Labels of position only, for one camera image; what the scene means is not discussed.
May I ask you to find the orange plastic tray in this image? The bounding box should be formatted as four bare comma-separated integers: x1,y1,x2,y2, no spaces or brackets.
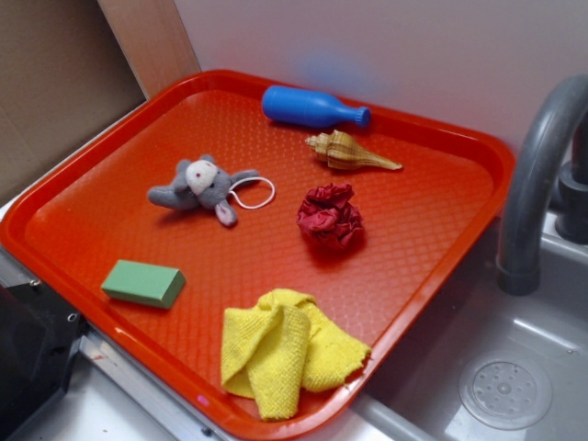
1,71,515,440

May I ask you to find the tan striped seashell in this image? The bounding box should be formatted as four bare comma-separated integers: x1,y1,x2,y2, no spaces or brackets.
305,130,403,171

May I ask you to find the crumpled red paper ball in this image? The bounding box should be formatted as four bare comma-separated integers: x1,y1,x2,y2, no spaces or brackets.
296,183,366,250

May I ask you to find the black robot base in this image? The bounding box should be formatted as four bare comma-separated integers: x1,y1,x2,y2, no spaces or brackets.
1,280,85,440

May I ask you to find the grey plush mouse toy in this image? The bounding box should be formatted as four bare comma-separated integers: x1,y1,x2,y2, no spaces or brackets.
147,154,276,228

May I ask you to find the grey curved faucet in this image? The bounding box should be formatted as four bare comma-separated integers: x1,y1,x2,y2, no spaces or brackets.
496,73,587,296

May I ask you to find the brown cardboard panel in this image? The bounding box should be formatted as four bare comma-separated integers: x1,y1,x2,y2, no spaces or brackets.
1,1,144,203

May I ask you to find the green rectangular block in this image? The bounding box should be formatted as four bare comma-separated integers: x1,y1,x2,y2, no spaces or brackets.
101,260,186,310

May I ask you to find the grey plastic sink basin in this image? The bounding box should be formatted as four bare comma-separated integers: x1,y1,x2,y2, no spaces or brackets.
353,214,587,440

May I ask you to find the blue plastic toy bottle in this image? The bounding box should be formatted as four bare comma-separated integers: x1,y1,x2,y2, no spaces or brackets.
261,85,371,128

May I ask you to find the yellow microfiber cloth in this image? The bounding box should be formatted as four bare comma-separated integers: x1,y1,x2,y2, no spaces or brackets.
220,288,371,421

